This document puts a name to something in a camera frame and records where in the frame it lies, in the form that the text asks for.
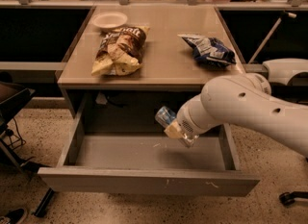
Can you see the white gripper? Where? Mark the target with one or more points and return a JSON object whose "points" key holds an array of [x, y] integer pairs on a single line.
{"points": [[185, 121]]}

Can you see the silver blue redbull can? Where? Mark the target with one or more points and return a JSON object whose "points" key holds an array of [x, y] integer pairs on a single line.
{"points": [[164, 117]]}

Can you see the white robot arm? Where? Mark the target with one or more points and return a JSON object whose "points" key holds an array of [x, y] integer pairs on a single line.
{"points": [[243, 100]]}

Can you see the grey open top drawer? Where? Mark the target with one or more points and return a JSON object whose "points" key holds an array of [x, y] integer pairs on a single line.
{"points": [[120, 148]]}

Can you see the grey desk cabinet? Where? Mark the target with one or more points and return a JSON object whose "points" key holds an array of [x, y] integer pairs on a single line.
{"points": [[167, 62]]}

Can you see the blue white chip bag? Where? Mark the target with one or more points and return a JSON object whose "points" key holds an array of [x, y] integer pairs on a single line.
{"points": [[209, 50]]}

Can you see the brown yellow chip bag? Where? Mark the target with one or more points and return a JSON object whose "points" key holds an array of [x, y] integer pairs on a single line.
{"points": [[120, 52]]}

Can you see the white chair seat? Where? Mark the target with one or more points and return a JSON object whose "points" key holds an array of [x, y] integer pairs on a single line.
{"points": [[281, 71]]}

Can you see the black caster wheel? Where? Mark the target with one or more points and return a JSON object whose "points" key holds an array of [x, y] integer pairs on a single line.
{"points": [[288, 198]]}

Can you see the black chair left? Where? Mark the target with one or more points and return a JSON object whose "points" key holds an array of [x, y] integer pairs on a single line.
{"points": [[13, 98]]}

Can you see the black sneaker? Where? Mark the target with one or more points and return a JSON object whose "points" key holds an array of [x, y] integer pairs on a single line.
{"points": [[14, 217]]}

